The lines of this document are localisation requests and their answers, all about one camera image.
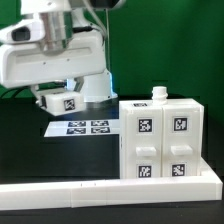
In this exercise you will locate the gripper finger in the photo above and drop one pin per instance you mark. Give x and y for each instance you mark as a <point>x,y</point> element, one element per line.
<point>38,95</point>
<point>75,84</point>

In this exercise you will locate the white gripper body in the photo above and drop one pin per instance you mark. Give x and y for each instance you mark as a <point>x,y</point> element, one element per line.
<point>26,65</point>

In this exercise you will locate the white cabinet top block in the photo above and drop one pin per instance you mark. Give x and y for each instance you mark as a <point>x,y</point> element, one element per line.
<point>59,104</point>

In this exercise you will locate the white door panel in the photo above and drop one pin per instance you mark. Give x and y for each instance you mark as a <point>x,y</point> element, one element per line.
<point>141,142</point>
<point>182,140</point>

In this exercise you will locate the white cabinet body box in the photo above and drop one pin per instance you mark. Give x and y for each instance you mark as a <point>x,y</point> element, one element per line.
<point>159,99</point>

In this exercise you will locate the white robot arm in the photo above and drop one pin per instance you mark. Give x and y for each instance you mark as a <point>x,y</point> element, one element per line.
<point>62,20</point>

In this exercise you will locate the white marker sheet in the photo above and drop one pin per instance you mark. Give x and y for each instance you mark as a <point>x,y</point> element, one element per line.
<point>82,128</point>

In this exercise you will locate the white L-shaped fence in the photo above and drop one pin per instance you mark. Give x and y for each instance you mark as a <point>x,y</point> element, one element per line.
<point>204,187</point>

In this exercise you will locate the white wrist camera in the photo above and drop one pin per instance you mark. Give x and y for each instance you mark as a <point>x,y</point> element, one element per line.
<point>27,30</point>

